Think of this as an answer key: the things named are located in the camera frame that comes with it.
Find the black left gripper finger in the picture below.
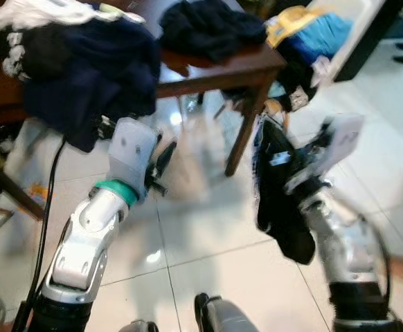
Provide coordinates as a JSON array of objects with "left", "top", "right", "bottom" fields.
[{"left": 156, "top": 140, "right": 178, "bottom": 175}]

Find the pale pink garment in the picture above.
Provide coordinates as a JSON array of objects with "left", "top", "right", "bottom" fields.
[{"left": 311, "top": 55, "right": 335, "bottom": 87}]

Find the navy garment pile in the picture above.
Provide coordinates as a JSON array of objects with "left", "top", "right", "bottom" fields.
[{"left": 21, "top": 17, "right": 162, "bottom": 153}]

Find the dark wooden table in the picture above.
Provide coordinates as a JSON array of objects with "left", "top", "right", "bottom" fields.
[{"left": 0, "top": 0, "right": 289, "bottom": 177}]

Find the light blue garment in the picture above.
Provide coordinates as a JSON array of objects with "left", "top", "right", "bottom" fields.
[{"left": 288, "top": 14, "right": 353, "bottom": 63}]

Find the yellow garment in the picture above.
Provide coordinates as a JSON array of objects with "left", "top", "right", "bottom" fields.
[{"left": 265, "top": 6, "right": 327, "bottom": 46}]

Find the left robot leg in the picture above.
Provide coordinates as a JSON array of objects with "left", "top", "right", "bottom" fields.
[{"left": 118, "top": 318, "right": 159, "bottom": 332}]

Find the robot leg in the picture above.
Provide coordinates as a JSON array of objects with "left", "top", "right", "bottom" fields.
[
  {"left": 118, "top": 318, "right": 159, "bottom": 332},
  {"left": 193, "top": 293, "right": 258, "bottom": 332}
]

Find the right robot leg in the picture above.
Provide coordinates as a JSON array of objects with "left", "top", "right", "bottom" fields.
[{"left": 193, "top": 293, "right": 258, "bottom": 332}]

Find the large white garment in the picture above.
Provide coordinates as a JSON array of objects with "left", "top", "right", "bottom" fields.
[{"left": 0, "top": 0, "right": 147, "bottom": 32}]

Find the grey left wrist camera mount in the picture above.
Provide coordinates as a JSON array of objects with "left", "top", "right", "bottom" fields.
[{"left": 108, "top": 116, "right": 159, "bottom": 191}]

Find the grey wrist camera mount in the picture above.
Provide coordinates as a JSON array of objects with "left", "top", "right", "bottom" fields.
[
  {"left": 285, "top": 114, "right": 365, "bottom": 191},
  {"left": 108, "top": 116, "right": 159, "bottom": 191}
]

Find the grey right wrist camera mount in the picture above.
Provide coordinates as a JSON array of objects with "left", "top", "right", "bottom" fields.
[{"left": 285, "top": 114, "right": 365, "bottom": 191}]

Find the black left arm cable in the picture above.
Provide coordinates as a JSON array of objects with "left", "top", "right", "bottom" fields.
[{"left": 11, "top": 135, "right": 67, "bottom": 332}]

